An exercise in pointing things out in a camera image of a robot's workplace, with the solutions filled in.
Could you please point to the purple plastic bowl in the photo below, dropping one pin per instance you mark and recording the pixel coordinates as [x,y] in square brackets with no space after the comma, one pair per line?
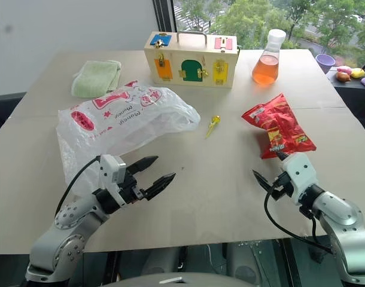
[324,61]

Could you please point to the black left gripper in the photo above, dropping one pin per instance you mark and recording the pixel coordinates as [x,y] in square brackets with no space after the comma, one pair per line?
[129,186]

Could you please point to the brown toy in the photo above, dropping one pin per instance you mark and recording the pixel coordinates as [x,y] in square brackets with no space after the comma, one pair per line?
[343,76]

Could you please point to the dark window frame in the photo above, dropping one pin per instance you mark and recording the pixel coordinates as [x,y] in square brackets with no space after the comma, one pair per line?
[163,15]

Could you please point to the yellow plastic pick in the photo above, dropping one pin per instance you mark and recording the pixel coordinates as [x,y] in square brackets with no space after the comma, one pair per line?
[214,121]

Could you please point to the green folded towel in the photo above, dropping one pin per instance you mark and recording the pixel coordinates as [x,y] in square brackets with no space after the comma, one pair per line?
[95,79]

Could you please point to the red snack packet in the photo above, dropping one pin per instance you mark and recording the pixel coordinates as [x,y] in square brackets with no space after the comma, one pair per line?
[278,125]

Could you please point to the flask with orange liquid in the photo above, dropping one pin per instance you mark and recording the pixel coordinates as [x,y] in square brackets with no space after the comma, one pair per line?
[264,71]

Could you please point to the pink toy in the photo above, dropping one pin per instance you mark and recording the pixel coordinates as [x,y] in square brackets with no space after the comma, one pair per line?
[344,69]

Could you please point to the white red-printed plastic bag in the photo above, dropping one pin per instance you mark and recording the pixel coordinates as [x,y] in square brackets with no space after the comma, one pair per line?
[125,125]

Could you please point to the wooden lock box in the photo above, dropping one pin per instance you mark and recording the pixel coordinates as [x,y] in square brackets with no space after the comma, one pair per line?
[185,51]

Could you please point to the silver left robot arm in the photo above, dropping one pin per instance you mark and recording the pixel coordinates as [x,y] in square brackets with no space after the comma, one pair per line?
[60,242]

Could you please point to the dark rounded shape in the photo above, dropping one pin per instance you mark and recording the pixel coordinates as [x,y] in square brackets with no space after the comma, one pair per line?
[245,263]

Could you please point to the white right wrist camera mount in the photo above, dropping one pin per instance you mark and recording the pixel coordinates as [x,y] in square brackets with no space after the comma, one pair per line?
[300,172]

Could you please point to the yellow toy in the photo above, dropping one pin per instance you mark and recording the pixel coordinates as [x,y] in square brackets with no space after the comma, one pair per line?
[357,73]

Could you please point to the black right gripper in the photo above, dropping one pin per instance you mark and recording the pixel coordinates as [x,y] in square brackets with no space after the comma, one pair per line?
[282,186]

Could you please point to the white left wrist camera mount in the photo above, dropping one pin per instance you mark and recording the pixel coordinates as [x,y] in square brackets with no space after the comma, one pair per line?
[109,170]

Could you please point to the grey robot torso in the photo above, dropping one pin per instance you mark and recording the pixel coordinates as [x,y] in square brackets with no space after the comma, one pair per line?
[200,281]

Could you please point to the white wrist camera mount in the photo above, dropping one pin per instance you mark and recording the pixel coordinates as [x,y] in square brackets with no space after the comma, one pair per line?
[109,170]
[300,172]

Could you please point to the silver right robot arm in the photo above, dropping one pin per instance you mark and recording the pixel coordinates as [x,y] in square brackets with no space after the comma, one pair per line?
[347,227]

